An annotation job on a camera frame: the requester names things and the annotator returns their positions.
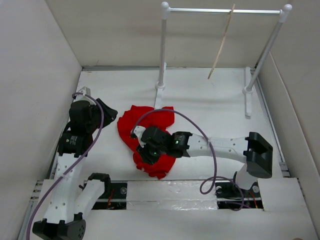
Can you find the red t shirt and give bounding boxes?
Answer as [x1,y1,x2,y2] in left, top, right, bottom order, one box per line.
[117,105,178,180]

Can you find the beige wooden hanger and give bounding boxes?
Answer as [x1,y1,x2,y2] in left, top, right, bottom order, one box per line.
[207,3,236,80]

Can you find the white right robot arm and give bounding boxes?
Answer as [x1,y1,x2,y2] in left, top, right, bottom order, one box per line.
[132,126,273,197]

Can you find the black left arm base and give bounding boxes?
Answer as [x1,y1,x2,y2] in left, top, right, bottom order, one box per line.
[92,181,128,210]

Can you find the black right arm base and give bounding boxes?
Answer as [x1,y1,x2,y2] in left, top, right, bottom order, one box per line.
[215,182,264,210]

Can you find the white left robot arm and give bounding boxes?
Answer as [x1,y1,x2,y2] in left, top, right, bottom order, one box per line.
[26,94,118,240]

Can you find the white clothes rack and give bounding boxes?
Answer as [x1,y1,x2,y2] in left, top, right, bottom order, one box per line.
[154,0,293,118]

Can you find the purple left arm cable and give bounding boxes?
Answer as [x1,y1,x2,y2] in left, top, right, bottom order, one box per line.
[25,91,105,240]

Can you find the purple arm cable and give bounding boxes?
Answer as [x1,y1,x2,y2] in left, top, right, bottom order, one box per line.
[131,108,252,211]
[25,91,105,240]

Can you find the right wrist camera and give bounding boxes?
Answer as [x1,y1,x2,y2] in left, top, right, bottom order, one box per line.
[130,125,146,139]

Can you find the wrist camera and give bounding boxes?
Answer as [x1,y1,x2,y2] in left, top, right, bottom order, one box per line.
[130,125,146,139]
[74,86,92,103]

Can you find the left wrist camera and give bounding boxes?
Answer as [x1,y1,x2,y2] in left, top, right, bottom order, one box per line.
[74,86,92,103]

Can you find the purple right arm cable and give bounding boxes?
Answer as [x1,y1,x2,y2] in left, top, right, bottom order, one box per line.
[131,108,252,211]

